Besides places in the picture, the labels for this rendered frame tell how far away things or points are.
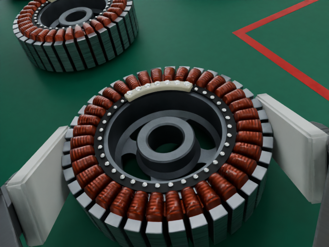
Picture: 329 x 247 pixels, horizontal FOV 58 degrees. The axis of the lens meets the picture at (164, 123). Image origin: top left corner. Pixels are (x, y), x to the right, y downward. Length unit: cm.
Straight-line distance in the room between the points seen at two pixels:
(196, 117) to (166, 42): 12
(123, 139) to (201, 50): 13
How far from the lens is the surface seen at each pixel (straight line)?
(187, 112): 19
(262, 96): 18
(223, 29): 30
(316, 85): 25
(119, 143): 18
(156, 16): 33
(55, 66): 28
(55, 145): 16
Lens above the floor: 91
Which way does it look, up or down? 48 degrees down
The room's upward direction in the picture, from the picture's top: 11 degrees counter-clockwise
